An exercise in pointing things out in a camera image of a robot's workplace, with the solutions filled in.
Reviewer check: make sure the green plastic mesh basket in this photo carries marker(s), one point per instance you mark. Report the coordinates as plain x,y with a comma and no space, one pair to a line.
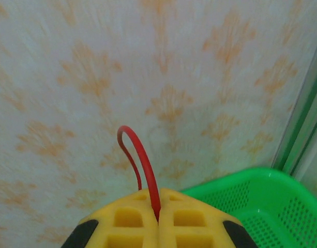
272,201

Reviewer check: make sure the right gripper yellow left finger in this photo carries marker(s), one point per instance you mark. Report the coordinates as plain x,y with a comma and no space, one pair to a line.
127,219

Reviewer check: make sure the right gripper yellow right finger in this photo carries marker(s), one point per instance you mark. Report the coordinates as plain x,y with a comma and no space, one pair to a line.
189,219

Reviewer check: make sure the aluminium frame post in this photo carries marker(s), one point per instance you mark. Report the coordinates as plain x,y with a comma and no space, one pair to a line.
303,124

